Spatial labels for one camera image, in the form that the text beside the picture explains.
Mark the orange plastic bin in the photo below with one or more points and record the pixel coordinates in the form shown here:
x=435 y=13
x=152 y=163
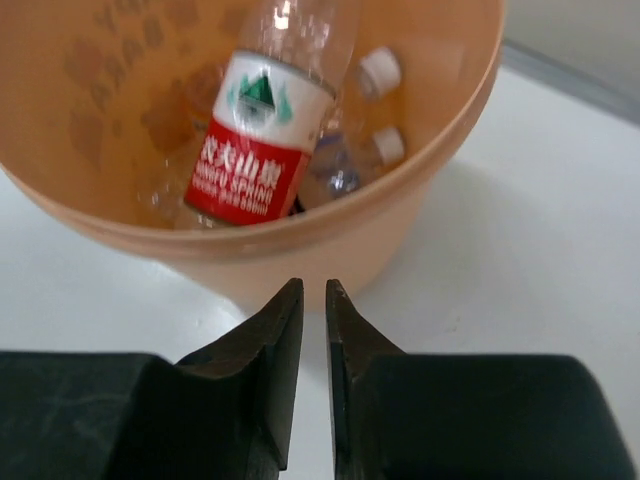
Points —
x=85 y=96

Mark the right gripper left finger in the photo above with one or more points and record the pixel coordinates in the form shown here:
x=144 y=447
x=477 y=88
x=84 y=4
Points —
x=224 y=411

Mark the blue label bottle in bin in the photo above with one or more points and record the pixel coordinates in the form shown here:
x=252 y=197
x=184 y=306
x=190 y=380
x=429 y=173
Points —
x=341 y=164

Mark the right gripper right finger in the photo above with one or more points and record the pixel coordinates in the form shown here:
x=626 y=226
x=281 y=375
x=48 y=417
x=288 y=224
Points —
x=399 y=415

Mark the aluminium frame rail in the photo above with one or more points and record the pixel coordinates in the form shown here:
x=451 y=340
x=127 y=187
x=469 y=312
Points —
x=570 y=81

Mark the orange juice bottle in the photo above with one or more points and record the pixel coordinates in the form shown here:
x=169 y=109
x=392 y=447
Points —
x=191 y=102

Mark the clear unlabeled plastic bottle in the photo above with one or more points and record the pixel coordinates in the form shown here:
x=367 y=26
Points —
x=377 y=73

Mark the red label water bottle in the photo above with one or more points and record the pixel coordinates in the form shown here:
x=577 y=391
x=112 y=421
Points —
x=280 y=81

